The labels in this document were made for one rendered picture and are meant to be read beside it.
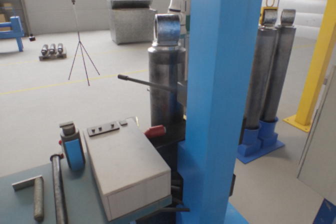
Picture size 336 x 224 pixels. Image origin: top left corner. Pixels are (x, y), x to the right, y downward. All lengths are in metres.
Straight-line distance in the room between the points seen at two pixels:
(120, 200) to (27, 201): 0.37
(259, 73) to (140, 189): 1.88
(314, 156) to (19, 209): 1.00
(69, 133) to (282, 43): 2.21
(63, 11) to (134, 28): 5.94
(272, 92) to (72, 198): 2.32
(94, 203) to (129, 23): 8.51
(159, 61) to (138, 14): 8.06
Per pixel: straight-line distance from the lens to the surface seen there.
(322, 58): 3.45
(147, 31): 9.34
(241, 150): 2.78
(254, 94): 2.47
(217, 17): 0.71
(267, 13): 2.32
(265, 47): 2.33
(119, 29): 9.04
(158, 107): 1.26
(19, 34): 9.56
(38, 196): 0.95
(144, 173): 0.77
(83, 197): 0.92
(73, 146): 0.97
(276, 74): 2.65
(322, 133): 0.76
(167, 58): 1.14
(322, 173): 0.82
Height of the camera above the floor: 1.73
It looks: 25 degrees down
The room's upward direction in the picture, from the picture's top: straight up
